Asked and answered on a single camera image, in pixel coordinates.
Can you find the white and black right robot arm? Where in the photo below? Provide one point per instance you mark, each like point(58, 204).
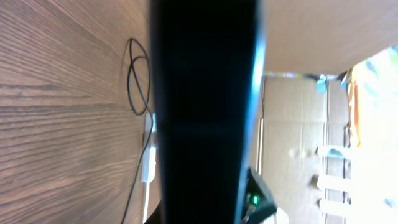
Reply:
point(259, 205)

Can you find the smartphone with blue screen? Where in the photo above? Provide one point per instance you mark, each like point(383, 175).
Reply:
point(207, 60)

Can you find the white power strip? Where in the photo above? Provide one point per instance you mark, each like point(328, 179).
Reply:
point(150, 151)

